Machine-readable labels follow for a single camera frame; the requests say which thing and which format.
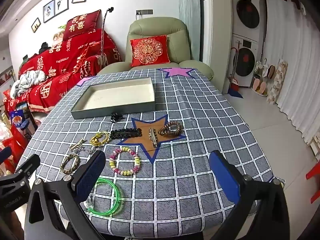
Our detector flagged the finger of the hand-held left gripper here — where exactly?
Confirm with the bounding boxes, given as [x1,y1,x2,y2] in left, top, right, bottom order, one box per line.
[14,154,41,179]
[0,146,12,163]

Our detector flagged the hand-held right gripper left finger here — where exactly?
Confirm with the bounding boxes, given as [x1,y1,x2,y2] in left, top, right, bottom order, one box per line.
[25,150,107,240]

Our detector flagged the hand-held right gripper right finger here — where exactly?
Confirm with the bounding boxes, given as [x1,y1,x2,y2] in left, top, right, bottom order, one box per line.
[209,150,290,240]

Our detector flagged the pastel beaded bracelet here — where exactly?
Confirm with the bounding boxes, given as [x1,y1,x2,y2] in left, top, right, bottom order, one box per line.
[109,147,141,176]

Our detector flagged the olive braided bracelet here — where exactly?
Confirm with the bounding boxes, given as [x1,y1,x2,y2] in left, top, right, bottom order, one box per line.
[61,153,80,174]

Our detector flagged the green translucent bangle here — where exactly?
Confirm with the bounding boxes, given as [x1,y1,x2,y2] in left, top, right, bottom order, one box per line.
[86,177,122,215]

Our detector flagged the yellow hair tie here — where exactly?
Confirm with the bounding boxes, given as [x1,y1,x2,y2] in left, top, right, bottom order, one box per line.
[90,131,111,147]

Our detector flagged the silver star hair clip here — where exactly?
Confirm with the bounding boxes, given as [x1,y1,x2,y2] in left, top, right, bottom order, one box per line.
[148,127,162,147]

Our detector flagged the brown spiral hair tie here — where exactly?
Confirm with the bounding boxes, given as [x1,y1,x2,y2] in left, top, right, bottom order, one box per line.
[158,121,184,137]

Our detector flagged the grey jewelry tray box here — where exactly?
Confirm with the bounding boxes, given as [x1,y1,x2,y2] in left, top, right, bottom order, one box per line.
[71,77,157,120]

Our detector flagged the red bag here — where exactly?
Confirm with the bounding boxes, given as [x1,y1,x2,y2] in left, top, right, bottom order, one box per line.
[0,120,28,175]

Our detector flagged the silver bar hair clip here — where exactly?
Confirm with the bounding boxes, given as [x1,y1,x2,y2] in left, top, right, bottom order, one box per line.
[69,141,85,153]

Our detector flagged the blue gift bag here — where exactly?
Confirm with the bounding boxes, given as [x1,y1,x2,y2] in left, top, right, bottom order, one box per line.
[9,109,35,135]

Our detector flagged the black beaded hair clip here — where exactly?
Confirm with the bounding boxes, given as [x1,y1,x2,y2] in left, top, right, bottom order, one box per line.
[109,128,142,140]

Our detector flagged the grey checkered tablecloth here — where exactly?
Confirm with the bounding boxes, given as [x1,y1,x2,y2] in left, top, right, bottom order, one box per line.
[16,67,285,240]

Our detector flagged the brown star patch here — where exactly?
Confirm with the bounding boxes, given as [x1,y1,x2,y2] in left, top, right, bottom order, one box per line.
[117,114,187,164]

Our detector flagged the grey white clothes pile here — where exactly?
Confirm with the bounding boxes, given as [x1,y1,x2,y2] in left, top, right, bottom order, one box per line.
[10,70,48,98]

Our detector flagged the red plastic stool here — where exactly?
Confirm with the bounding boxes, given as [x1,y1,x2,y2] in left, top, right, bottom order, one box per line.
[306,161,320,204]

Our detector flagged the red broom and dustpan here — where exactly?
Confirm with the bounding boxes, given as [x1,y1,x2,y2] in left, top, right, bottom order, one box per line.
[229,47,244,98]

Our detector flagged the slipper rack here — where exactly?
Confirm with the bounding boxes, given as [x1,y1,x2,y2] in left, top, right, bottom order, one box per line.
[252,59,275,97]

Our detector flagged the beige tile boards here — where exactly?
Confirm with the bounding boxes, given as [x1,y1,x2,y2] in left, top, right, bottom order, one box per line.
[266,59,288,104]

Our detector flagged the red printed blanket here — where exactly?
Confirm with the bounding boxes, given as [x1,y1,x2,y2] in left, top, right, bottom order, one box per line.
[19,29,123,113]

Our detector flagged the large pink star patch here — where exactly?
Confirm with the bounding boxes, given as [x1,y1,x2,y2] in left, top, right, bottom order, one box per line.
[157,67,195,78]

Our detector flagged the white washing machine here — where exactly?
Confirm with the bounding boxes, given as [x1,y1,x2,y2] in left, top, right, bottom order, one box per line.
[231,34,259,88]

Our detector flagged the white curtain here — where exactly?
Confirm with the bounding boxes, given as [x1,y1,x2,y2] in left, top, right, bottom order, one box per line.
[265,0,320,155]

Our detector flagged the red embroidered cushion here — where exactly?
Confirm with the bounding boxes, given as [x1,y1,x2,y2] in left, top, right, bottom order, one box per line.
[130,35,172,67]

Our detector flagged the red printed pillow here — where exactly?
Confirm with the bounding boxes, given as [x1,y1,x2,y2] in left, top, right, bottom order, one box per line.
[62,9,102,40]

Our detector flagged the green recliner armchair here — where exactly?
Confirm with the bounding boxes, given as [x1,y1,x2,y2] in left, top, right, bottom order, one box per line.
[96,17,215,80]

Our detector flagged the grey curtain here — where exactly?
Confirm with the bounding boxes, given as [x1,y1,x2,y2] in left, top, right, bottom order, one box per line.
[176,0,200,63]

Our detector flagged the white dryer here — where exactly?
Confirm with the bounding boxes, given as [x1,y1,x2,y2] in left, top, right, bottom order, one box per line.
[230,0,265,37]

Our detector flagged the small black picture frame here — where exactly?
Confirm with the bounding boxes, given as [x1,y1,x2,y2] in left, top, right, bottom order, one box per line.
[31,17,41,33]

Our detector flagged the tall black picture frame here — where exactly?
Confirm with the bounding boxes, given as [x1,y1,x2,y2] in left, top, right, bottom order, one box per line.
[43,0,55,23]
[54,0,69,17]

